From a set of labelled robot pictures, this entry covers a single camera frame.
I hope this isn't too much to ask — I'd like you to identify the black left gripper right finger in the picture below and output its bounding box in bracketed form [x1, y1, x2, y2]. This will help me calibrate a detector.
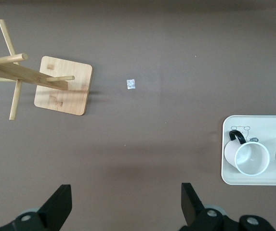
[180, 182, 275, 231]

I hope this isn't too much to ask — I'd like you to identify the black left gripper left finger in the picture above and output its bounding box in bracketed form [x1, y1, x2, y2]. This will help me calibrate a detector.
[0, 184, 73, 231]

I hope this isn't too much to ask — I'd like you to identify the white smiley face mug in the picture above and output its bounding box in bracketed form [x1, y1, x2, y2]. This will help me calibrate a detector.
[223, 129, 271, 178]

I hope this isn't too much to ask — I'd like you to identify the white rabbit print tray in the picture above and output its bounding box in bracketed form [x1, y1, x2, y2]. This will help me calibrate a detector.
[220, 115, 276, 186]

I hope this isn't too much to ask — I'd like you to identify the wooden mug rack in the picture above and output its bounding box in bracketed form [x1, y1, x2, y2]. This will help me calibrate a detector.
[0, 19, 94, 121]

